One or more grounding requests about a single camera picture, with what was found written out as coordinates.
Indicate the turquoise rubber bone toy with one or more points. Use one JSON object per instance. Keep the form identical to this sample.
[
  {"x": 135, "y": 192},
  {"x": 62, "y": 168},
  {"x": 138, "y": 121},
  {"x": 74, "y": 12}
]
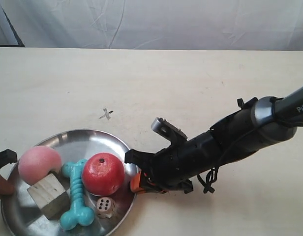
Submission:
[{"x": 79, "y": 213}]

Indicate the orange brown left gripper finger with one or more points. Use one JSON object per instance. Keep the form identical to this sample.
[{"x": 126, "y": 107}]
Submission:
[{"x": 6, "y": 187}]

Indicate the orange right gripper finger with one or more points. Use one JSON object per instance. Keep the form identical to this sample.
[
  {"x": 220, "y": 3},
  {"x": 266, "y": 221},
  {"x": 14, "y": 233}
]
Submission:
[{"x": 140, "y": 184}]

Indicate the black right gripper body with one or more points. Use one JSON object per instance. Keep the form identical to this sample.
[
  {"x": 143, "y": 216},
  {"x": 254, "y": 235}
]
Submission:
[{"x": 171, "y": 168}]

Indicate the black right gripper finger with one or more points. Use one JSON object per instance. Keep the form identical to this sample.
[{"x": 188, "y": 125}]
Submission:
[{"x": 138, "y": 158}]

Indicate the small wooden die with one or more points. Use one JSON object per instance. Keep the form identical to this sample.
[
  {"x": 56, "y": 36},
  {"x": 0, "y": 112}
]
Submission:
[{"x": 105, "y": 207}]

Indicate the large round metal plate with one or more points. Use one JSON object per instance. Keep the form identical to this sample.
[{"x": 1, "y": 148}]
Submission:
[{"x": 23, "y": 217}]

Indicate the pale wooden cube block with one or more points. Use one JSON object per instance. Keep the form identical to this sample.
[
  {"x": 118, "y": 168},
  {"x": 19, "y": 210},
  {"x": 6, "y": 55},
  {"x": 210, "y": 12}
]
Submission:
[{"x": 50, "y": 196}]

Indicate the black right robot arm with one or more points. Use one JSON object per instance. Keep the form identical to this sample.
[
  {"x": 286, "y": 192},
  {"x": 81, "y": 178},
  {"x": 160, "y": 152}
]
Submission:
[{"x": 259, "y": 123}]

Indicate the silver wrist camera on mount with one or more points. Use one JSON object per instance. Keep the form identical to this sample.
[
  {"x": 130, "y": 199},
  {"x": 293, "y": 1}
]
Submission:
[{"x": 168, "y": 131}]

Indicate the white wrinkled backdrop cloth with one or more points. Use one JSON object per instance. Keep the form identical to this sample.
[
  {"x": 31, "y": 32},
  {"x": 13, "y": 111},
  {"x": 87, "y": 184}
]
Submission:
[{"x": 153, "y": 24}]

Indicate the red apple toy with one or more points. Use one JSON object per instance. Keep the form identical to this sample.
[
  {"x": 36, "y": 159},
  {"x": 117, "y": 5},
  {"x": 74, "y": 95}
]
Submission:
[{"x": 103, "y": 174}]

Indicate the pink peach toy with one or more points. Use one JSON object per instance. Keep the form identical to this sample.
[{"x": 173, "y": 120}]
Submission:
[{"x": 36, "y": 163}]

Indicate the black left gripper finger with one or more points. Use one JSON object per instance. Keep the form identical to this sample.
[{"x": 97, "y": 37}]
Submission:
[{"x": 7, "y": 157}]

